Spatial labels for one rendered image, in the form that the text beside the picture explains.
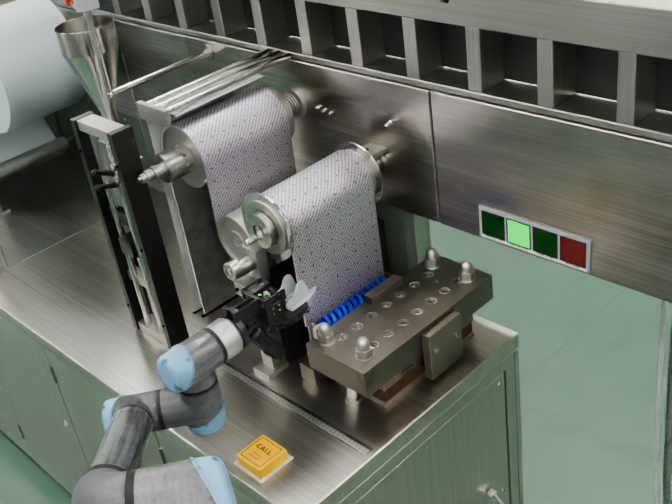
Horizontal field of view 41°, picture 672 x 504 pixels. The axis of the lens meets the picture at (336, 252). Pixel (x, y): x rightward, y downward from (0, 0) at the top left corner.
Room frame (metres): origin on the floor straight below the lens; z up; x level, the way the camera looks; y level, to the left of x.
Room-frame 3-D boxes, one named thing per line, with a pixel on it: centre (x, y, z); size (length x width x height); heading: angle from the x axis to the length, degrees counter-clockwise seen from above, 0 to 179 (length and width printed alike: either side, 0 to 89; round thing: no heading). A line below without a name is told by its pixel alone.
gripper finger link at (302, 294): (1.47, 0.08, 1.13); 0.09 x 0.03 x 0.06; 129
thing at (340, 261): (1.57, -0.01, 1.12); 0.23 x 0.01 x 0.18; 131
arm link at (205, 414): (1.31, 0.31, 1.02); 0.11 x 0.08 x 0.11; 93
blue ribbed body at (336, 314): (1.55, -0.02, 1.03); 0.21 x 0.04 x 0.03; 131
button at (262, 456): (1.26, 0.20, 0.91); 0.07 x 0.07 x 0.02; 41
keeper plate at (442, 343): (1.44, -0.19, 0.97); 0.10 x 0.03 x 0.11; 131
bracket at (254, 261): (1.54, 0.18, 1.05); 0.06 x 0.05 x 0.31; 131
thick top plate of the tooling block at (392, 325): (1.50, -0.12, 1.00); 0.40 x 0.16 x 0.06; 131
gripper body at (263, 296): (1.42, 0.17, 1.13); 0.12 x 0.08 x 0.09; 131
